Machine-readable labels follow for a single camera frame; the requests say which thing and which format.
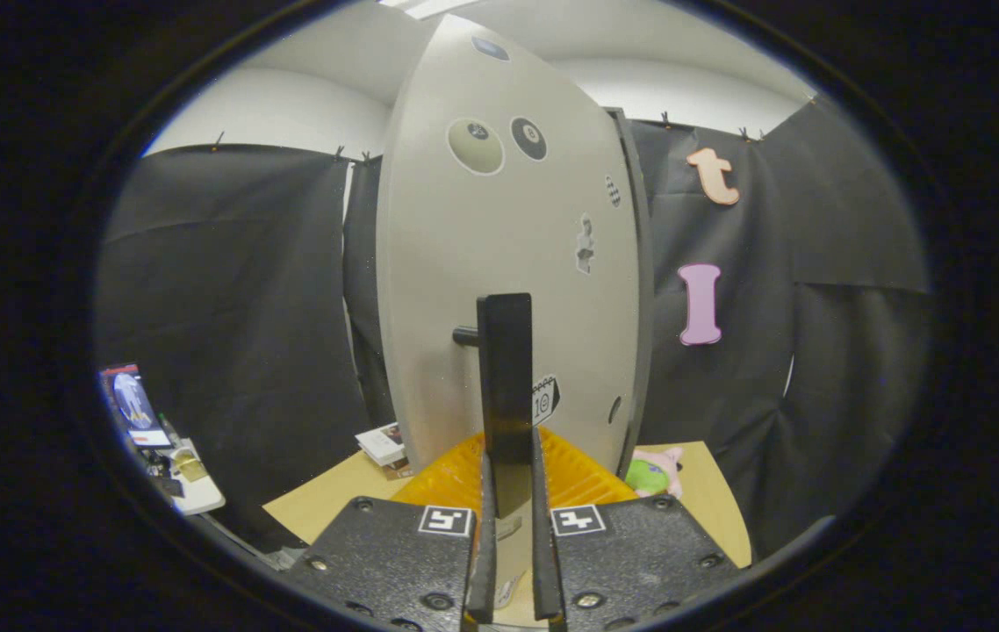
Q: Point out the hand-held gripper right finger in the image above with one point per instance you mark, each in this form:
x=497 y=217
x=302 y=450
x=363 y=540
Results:
x=543 y=544

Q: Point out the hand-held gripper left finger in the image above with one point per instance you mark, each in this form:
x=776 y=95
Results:
x=482 y=544

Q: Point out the grey shoe cabinet door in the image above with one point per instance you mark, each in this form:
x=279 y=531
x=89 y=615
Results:
x=464 y=263

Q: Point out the brown book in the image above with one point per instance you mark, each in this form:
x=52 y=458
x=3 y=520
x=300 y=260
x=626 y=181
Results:
x=398 y=471

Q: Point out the pink and green plush toy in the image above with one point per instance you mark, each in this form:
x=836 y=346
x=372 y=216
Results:
x=644 y=477

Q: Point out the light wooden base board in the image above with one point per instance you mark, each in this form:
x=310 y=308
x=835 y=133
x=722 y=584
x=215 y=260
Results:
x=333 y=500

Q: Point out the black backdrop cloth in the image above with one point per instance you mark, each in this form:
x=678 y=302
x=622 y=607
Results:
x=227 y=307

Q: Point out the long ceiling light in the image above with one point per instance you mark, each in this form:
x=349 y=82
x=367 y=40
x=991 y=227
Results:
x=425 y=7

